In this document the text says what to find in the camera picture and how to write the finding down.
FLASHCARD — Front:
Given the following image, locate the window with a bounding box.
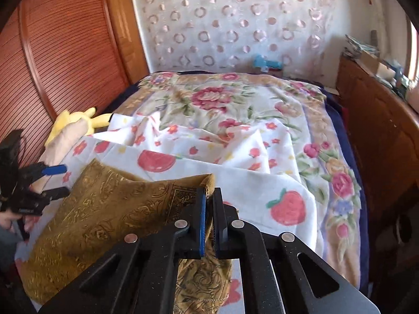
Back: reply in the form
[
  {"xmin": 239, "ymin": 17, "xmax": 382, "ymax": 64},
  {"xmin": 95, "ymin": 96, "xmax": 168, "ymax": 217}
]
[{"xmin": 405, "ymin": 16, "xmax": 419, "ymax": 83}]

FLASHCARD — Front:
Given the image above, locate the stack of magazines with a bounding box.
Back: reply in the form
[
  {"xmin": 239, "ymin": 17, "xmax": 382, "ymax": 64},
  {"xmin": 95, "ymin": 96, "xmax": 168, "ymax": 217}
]
[{"xmin": 343, "ymin": 34, "xmax": 381, "ymax": 60}]

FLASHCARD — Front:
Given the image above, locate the wooden slatted wardrobe door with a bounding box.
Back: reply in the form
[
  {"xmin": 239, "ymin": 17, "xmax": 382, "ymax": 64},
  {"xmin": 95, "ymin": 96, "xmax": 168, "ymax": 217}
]
[{"xmin": 0, "ymin": 0, "xmax": 150, "ymax": 171}]

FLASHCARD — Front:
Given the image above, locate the blue box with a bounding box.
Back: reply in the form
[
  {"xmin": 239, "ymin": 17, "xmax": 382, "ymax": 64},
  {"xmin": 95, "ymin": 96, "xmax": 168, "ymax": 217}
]
[{"xmin": 251, "ymin": 54, "xmax": 284, "ymax": 73}]

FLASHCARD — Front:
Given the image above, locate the wooden cabinet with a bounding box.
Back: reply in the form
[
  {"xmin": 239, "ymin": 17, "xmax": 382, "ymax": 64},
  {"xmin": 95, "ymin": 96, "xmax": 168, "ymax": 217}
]
[{"xmin": 337, "ymin": 54, "xmax": 419, "ymax": 221}]

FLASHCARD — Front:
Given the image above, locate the golden patterned shirt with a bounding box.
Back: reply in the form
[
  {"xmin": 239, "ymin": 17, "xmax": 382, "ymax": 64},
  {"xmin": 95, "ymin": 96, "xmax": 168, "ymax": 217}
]
[{"xmin": 24, "ymin": 158, "xmax": 234, "ymax": 314}]

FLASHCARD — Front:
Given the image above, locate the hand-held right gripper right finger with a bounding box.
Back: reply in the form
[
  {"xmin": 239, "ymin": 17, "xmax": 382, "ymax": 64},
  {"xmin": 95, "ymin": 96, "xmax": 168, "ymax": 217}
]
[{"xmin": 213, "ymin": 186, "xmax": 380, "ymax": 314}]

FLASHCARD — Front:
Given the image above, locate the person's left hand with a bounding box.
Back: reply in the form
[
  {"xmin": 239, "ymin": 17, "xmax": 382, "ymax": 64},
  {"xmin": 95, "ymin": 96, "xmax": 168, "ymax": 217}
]
[{"xmin": 0, "ymin": 211, "xmax": 37, "ymax": 237}]

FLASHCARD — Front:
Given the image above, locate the sheer circle pattern curtain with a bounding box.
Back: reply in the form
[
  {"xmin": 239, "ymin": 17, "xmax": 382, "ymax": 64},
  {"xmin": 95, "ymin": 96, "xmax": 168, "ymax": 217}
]
[{"xmin": 129, "ymin": 0, "xmax": 338, "ymax": 80}]

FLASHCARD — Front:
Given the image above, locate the cardboard box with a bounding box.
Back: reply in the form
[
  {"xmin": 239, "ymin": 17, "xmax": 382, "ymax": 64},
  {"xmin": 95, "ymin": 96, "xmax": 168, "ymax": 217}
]
[{"xmin": 358, "ymin": 51, "xmax": 397, "ymax": 80}]

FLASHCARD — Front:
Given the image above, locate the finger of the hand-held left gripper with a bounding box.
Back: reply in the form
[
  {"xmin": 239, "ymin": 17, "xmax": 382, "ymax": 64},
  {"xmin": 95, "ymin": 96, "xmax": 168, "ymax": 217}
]
[
  {"xmin": 32, "ymin": 186, "xmax": 71, "ymax": 202},
  {"xmin": 30, "ymin": 165, "xmax": 68, "ymax": 179}
]

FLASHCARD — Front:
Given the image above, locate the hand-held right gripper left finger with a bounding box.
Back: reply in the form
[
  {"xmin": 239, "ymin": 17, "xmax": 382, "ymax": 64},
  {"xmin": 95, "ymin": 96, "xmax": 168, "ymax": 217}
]
[{"xmin": 37, "ymin": 186, "xmax": 208, "ymax": 314}]

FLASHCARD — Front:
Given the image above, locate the pale pink pillow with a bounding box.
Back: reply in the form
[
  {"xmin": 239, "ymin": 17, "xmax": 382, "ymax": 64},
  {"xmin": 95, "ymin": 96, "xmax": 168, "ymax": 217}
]
[{"xmin": 40, "ymin": 120, "xmax": 96, "ymax": 172}]

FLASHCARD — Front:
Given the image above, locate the floral blanket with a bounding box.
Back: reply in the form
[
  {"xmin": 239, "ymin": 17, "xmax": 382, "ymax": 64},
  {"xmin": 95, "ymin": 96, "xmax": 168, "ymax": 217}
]
[{"xmin": 126, "ymin": 71, "xmax": 365, "ymax": 284}]

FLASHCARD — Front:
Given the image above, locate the yellow plush toy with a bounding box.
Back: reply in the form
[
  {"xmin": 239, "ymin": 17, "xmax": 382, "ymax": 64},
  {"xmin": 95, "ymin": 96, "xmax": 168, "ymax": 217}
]
[{"xmin": 44, "ymin": 106, "xmax": 114, "ymax": 147}]

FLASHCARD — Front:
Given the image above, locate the white fruit print sheet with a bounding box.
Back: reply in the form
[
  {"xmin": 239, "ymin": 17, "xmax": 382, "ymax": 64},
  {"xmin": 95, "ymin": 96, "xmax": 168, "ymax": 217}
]
[{"xmin": 15, "ymin": 109, "xmax": 319, "ymax": 309}]

